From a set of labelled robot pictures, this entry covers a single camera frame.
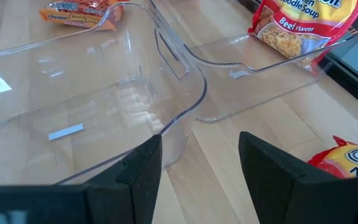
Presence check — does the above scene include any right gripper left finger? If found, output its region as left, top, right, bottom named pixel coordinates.
left=84, top=133, right=163, bottom=224

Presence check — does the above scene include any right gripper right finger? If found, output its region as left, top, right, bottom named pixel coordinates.
left=239, top=131, right=319, bottom=224

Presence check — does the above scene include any orange saucy noodles packet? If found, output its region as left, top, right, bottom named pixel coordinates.
left=39, top=0, right=126, bottom=32

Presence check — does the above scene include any clear plastic bin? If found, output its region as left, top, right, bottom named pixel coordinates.
left=0, top=0, right=208, bottom=187
left=147, top=0, right=358, bottom=124

